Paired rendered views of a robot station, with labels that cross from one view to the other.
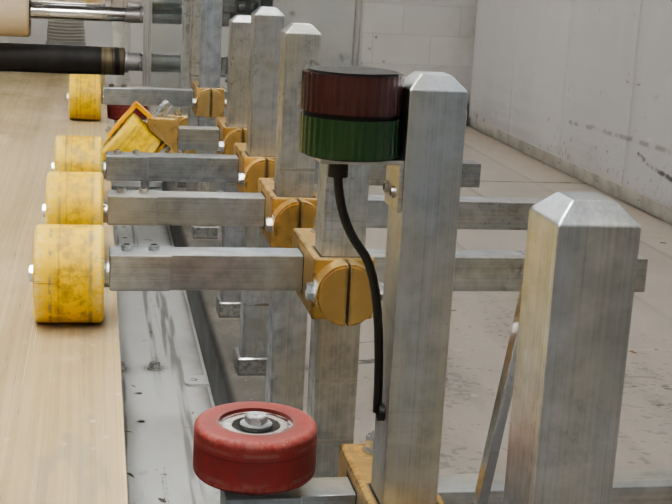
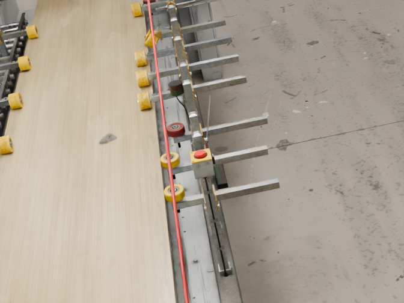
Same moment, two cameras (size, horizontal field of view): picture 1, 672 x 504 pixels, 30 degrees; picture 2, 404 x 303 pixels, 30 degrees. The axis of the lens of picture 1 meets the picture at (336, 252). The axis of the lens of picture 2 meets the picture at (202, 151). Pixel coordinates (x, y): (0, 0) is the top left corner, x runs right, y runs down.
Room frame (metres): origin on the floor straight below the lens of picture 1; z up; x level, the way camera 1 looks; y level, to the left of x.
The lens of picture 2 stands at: (-2.13, -0.63, 2.55)
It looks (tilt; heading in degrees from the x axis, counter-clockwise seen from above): 31 degrees down; 11
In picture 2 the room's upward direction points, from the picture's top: 12 degrees counter-clockwise
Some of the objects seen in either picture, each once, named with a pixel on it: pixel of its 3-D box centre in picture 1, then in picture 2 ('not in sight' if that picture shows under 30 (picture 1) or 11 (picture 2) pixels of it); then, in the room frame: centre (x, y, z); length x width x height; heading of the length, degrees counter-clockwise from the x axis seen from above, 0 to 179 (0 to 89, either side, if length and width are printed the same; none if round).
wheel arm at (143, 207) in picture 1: (315, 208); (189, 67); (1.28, 0.02, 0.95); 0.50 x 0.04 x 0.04; 101
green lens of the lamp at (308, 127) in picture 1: (350, 133); (177, 90); (0.74, 0.00, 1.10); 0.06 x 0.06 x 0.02
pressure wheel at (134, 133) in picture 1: (129, 146); (151, 39); (1.74, 0.30, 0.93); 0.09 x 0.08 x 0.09; 101
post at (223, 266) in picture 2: not in sight; (215, 223); (0.00, -0.20, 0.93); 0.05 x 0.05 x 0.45; 11
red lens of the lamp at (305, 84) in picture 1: (352, 91); (175, 85); (0.74, 0.00, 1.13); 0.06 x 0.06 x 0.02
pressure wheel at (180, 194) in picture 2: not in sight; (175, 200); (0.27, -0.01, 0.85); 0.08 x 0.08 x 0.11
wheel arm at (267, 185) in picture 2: not in sight; (225, 194); (0.31, -0.20, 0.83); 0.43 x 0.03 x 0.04; 101
